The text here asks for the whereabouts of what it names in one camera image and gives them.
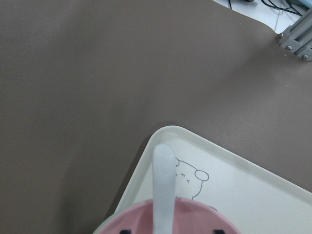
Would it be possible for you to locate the aluminium frame post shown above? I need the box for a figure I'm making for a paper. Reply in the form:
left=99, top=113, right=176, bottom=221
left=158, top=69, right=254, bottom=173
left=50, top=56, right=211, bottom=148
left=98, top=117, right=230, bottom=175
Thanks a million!
left=279, top=8, right=312, bottom=62

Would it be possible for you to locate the cream rabbit tray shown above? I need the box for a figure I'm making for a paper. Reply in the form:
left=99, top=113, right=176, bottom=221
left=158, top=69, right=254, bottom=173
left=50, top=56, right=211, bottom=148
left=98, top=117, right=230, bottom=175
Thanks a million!
left=116, top=126, right=312, bottom=234

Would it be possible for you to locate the white ceramic spoon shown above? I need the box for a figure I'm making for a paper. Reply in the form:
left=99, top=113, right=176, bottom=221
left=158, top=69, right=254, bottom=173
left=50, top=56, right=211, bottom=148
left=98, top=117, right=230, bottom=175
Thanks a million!
left=153, top=144, right=176, bottom=234

